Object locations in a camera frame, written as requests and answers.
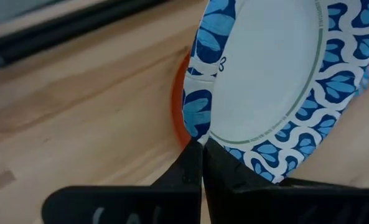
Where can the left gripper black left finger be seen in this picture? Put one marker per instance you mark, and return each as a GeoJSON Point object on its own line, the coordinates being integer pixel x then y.
{"type": "Point", "coordinates": [140, 205]}

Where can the blue patterned paper plate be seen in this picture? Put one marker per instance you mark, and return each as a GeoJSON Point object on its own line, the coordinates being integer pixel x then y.
{"type": "Point", "coordinates": [265, 77]}

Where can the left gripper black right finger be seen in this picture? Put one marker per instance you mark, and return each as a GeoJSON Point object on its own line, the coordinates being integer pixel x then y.
{"type": "Point", "coordinates": [265, 205]}

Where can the orange plastic plate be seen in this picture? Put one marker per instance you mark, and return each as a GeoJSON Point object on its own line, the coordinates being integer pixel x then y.
{"type": "Point", "coordinates": [176, 102]}

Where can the black table edge frame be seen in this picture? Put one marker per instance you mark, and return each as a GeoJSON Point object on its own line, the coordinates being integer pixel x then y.
{"type": "Point", "coordinates": [63, 31]}

